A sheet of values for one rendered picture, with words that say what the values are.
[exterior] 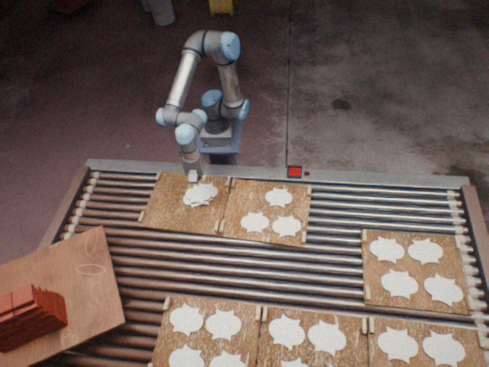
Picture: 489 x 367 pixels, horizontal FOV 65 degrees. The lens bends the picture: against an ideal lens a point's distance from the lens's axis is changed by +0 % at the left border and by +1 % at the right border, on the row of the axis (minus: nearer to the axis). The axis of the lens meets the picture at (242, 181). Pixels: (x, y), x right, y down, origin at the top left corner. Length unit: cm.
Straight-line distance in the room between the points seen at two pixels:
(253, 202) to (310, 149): 157
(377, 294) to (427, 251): 31
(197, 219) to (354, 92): 251
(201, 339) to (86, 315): 47
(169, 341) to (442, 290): 113
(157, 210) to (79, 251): 41
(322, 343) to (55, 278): 115
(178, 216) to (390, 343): 109
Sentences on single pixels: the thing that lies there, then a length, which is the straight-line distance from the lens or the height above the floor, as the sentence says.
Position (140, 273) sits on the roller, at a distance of 188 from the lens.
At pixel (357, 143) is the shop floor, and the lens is 351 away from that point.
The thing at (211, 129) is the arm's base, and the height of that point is 99.
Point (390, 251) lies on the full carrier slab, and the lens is 183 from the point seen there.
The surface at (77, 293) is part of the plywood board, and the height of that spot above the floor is 104.
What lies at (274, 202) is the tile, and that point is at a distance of 192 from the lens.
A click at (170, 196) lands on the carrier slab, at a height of 94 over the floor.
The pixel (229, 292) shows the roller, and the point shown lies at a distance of 174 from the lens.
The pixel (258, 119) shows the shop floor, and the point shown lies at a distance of 369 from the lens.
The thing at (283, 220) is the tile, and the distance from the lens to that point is 186.
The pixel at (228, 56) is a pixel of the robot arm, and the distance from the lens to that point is 181.
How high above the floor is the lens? 252
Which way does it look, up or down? 52 degrees down
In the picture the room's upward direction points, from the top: 9 degrees counter-clockwise
